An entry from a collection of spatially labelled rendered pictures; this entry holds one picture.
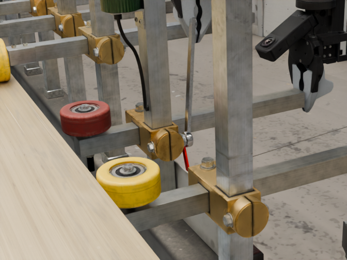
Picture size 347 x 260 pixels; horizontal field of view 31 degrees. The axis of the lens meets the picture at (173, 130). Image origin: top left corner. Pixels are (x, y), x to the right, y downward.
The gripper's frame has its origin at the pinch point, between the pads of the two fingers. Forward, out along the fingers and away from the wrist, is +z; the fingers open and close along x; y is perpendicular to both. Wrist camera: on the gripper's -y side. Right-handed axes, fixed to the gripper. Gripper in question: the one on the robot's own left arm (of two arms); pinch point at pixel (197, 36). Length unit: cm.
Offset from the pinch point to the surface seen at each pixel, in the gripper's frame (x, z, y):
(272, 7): -222, 73, 320
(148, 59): 12.3, 0.2, -7.7
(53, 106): 13, 29, 61
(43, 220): 35.8, 8.8, -33.0
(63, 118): 25.4, 8.8, -2.9
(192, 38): 2.8, -0.8, -3.7
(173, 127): 9.0, 11.9, -8.5
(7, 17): 12, 15, 117
